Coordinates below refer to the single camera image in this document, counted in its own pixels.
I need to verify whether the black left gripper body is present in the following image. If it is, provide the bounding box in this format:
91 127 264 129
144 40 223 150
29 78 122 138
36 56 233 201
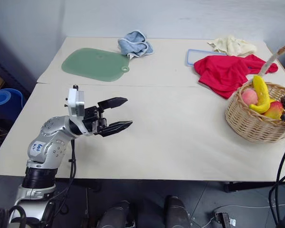
82 105 108 136

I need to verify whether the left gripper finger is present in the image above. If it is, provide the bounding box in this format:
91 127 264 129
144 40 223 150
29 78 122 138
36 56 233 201
100 120 133 138
97 96 129 111

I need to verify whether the yellow banana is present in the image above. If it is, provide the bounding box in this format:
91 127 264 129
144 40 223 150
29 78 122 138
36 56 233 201
248 75 272 114

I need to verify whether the red yellow mango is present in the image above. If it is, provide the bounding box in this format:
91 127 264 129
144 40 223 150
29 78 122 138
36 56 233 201
262 100 285 121

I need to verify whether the pink peach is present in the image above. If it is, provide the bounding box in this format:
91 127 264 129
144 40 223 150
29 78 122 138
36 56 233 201
241 88 260 106

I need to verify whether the green cutting mat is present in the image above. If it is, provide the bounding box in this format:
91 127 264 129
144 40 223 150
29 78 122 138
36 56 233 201
61 47 131 83

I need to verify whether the light blue towel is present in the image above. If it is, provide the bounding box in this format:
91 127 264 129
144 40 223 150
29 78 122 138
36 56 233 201
117 30 154 60

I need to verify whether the red cloth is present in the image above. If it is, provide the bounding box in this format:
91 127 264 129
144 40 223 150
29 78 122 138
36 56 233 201
193 54 279 100

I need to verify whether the cream cloth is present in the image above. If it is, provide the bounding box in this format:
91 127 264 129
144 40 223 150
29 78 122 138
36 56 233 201
207 35 258 57

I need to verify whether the black table foot bar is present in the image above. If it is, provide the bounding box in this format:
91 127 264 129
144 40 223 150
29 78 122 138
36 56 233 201
224 180 277 193

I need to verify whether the dark rounded shape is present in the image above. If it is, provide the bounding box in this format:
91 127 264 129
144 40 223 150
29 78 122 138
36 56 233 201
96 200 137 228
164 195 193 228

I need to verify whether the clear lid with blue rim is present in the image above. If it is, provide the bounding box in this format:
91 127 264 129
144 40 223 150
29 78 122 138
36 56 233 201
186 48 228 67

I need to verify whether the blue bucket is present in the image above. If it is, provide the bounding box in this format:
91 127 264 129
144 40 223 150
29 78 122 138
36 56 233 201
0 88 23 120

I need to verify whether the black device with white label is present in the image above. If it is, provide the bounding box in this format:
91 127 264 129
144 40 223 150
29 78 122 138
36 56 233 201
214 212 237 228

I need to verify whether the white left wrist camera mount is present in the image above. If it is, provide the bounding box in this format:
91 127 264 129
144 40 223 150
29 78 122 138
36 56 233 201
65 87 86 117

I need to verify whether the wicker basket with handle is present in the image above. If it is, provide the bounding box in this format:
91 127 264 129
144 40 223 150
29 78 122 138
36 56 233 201
225 42 285 143

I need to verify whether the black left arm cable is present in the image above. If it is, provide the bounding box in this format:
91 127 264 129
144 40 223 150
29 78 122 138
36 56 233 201
44 139 77 216

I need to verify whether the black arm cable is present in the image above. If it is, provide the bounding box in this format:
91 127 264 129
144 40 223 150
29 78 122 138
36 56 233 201
268 127 285 228
44 139 77 216

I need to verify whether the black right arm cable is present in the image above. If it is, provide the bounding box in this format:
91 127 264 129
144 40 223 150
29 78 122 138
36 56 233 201
268 127 285 228

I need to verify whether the white floor cable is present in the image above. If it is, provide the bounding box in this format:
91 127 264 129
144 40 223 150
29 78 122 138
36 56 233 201
190 204 285 228

